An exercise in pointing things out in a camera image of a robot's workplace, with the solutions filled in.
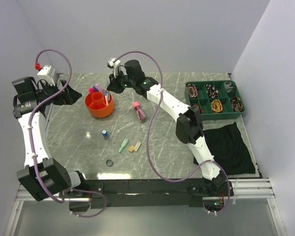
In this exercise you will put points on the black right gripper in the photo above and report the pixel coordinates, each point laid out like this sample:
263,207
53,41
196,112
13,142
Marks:
113,86

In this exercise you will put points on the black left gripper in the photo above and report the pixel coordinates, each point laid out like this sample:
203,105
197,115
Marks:
68,97

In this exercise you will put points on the pink capped black highlighter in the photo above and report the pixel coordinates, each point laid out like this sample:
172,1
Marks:
91,91

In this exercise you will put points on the purple capped black highlighter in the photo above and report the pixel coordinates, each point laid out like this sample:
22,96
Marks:
94,89

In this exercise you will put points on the orange round divided container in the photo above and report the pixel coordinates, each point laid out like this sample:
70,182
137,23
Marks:
96,105

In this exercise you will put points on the light purple highlighter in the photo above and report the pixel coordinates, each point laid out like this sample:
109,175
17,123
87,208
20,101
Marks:
98,87

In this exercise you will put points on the blue capped white marker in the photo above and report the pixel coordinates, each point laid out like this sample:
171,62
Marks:
106,97

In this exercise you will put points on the blue glue stick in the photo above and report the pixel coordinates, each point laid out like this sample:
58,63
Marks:
105,134

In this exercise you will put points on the blue white pen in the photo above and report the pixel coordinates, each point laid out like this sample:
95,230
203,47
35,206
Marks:
108,97

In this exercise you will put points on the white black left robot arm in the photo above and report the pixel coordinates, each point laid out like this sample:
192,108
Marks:
42,175

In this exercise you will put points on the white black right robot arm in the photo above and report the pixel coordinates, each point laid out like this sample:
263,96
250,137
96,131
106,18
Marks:
189,126

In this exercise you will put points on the pink black rolled band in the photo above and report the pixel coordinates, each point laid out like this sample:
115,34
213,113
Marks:
192,91

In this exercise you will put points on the tan eraser block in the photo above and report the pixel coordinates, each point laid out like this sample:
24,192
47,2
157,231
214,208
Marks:
131,148

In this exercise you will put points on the orange navy rolled band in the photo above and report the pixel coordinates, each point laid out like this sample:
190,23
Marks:
200,109

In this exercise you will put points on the black white rolled band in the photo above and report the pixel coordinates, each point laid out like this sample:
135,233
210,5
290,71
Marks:
211,90

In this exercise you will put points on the yellow rolled band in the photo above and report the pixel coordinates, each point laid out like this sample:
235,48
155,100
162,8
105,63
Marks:
216,106

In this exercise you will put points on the green compartment tray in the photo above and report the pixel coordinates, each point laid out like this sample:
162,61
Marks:
204,101

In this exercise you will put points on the grey rolled cloth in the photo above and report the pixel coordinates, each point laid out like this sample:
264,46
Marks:
230,88

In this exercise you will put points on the brown black rolled band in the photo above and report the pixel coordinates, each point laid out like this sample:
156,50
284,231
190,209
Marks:
236,104

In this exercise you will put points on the black cloth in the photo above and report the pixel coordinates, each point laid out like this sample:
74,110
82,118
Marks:
229,149

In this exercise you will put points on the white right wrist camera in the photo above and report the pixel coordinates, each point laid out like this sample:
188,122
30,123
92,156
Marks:
114,64

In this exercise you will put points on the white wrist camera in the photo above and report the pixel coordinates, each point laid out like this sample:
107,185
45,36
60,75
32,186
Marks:
49,75
114,64

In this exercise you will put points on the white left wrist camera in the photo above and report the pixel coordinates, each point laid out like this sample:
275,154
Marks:
49,75

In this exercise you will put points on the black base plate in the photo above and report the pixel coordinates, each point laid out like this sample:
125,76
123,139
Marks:
149,192

